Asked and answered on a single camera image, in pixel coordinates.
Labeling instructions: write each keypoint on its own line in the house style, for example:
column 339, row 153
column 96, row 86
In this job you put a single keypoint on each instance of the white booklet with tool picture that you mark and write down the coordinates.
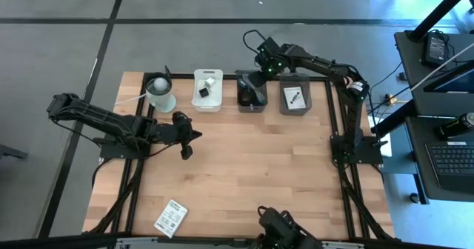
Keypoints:
column 295, row 98

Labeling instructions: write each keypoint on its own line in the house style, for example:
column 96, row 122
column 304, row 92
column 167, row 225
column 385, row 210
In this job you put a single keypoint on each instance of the white plastic bin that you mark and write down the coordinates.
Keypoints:
column 215, row 102

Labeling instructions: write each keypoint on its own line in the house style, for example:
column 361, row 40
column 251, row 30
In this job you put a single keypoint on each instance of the white leaflet with barcode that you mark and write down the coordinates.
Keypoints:
column 171, row 218

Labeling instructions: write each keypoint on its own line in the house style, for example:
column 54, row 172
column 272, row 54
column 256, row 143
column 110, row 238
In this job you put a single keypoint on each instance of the white charger plug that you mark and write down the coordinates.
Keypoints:
column 210, row 83

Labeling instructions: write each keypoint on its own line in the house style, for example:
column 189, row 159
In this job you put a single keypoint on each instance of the black slanted desk strut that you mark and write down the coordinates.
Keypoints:
column 394, row 118

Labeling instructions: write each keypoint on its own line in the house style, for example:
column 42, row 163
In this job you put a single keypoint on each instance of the black crossbar with silver brackets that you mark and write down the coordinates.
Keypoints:
column 55, row 241

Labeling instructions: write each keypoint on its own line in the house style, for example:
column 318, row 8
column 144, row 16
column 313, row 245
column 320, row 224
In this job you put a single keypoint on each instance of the black aluminium table frame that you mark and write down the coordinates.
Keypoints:
column 330, row 104

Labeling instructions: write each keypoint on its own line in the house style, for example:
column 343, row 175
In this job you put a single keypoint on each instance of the black side desk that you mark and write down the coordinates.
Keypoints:
column 416, row 160

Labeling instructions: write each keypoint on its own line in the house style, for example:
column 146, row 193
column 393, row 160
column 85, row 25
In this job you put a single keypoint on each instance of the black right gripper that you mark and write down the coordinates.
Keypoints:
column 272, row 58

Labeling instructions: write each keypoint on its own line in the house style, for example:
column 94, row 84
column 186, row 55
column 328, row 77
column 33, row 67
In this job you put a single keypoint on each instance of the grey furniture leg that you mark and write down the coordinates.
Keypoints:
column 13, row 152

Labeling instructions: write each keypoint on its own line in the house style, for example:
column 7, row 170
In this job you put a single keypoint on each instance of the black power adapter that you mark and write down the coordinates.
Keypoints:
column 435, row 49

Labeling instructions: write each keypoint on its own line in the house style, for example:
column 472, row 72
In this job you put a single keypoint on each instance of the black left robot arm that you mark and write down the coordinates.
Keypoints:
column 111, row 121

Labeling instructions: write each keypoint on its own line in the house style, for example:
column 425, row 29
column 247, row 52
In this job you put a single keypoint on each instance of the grey plastic bin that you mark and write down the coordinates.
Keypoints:
column 295, row 112
column 252, row 109

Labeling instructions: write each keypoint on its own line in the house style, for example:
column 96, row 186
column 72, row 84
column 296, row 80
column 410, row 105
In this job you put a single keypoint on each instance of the black monitor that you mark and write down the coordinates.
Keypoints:
column 455, row 80

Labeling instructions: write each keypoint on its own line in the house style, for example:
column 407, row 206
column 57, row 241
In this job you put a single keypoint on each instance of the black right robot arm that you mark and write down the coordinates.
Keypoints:
column 352, row 104

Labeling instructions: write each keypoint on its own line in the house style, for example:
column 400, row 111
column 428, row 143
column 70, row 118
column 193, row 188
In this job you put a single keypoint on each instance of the black charger plug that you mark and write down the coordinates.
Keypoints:
column 203, row 92

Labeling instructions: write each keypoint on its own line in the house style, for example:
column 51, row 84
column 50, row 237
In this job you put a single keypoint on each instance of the yellow plug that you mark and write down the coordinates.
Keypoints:
column 390, row 100

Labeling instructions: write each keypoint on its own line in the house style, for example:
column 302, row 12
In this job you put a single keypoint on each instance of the black slanted pole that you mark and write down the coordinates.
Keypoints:
column 440, row 10

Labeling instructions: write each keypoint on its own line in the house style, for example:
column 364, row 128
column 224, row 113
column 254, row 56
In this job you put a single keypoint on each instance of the black drink can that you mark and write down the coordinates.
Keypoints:
column 455, row 126

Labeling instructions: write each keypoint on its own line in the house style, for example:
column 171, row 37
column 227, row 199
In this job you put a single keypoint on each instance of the black caster wheel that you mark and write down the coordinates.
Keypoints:
column 414, row 197

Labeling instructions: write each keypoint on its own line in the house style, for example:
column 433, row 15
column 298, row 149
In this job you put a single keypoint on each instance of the black keyboard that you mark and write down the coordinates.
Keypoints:
column 453, row 163

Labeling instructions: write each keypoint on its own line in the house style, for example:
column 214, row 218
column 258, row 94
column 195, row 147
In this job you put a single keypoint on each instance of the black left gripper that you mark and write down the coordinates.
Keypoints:
column 182, row 128

